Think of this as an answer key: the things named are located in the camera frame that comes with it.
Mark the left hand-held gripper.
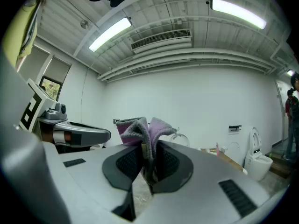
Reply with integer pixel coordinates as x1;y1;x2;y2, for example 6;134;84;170
18;78;112;148

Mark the white door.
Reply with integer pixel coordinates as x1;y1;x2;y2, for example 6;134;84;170
275;79;290;144

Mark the ceiling air vent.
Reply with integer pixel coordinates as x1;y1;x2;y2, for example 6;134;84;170
130;28;193;54

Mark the window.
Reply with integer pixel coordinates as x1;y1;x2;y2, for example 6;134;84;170
39;76;63;102

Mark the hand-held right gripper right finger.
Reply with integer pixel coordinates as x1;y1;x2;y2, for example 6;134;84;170
140;140;282;224

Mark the white roller blind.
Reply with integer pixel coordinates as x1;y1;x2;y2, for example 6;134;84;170
50;56;72;84
18;46;51;79

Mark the white toilet with raised cover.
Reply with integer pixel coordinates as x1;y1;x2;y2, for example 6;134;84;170
244;126;274;182

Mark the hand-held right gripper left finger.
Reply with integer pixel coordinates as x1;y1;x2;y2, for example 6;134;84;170
43;141;144;224

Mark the large flat cardboard box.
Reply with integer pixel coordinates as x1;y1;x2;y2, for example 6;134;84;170
199;147;248;175

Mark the person's yellow shirt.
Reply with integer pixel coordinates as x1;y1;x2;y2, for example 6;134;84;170
2;0;51;63

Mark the white plastic device lid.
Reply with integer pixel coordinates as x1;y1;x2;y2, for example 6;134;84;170
224;141;242;167

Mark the long ceiling light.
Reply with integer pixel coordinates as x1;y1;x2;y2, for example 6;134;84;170
210;0;267;30
88;17;132;53

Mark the purple and grey cloth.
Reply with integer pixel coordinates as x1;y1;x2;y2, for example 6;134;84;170
116;117;178;186

